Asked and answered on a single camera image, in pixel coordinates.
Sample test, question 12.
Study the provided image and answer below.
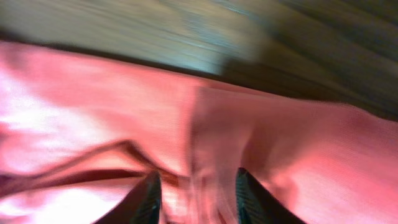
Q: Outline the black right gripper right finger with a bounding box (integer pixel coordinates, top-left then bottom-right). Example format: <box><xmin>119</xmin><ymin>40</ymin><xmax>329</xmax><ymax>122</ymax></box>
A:
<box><xmin>235</xmin><ymin>167</ymin><xmax>305</xmax><ymax>224</ymax></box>

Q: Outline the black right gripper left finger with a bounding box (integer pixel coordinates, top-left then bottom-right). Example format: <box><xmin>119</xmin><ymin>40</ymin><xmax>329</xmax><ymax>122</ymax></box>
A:
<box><xmin>95</xmin><ymin>171</ymin><xmax>162</xmax><ymax>224</ymax></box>

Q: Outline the red orange t-shirt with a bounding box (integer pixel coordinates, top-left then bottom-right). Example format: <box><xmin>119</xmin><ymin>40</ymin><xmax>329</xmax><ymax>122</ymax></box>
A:
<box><xmin>1</xmin><ymin>42</ymin><xmax>397</xmax><ymax>223</ymax></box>

